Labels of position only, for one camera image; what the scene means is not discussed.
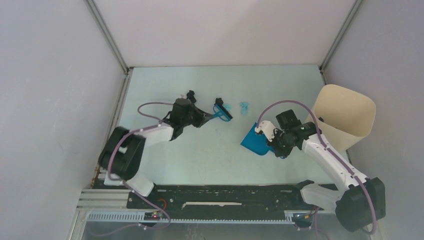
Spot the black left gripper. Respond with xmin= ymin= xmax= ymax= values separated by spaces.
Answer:
xmin=181 ymin=103 xmax=213 ymax=129

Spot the blue hand brush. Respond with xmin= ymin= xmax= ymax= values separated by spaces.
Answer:
xmin=212 ymin=103 xmax=233 ymax=122

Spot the blue dustpan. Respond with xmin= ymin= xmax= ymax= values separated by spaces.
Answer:
xmin=240 ymin=122 xmax=274 ymax=156

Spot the light blue scrap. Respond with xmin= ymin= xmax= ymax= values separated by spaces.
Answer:
xmin=223 ymin=103 xmax=232 ymax=111
xmin=239 ymin=101 xmax=250 ymax=116

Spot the black paper scrap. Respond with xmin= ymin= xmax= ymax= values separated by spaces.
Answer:
xmin=186 ymin=90 xmax=197 ymax=104
xmin=215 ymin=98 xmax=224 ymax=106

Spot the light blue scrap top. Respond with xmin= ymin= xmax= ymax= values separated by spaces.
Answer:
xmin=223 ymin=103 xmax=232 ymax=111

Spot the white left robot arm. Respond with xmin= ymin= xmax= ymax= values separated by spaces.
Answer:
xmin=98 ymin=98 xmax=216 ymax=208

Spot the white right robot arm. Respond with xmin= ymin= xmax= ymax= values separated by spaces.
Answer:
xmin=255 ymin=110 xmax=386 ymax=235

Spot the beige waste bin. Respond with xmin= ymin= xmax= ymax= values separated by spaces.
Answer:
xmin=311 ymin=84 xmax=376 ymax=153

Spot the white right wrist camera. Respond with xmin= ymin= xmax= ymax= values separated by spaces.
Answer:
xmin=254 ymin=120 xmax=276 ymax=142

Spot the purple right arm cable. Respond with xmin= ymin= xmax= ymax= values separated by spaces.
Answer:
xmin=256 ymin=100 xmax=379 ymax=240

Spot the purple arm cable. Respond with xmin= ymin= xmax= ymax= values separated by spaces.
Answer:
xmin=107 ymin=101 xmax=176 ymax=233
xmin=256 ymin=100 xmax=379 ymax=240

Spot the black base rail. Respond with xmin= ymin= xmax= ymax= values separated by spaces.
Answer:
xmin=126 ymin=184 xmax=314 ymax=223

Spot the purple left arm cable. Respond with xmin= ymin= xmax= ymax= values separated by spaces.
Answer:
xmin=107 ymin=101 xmax=176 ymax=233

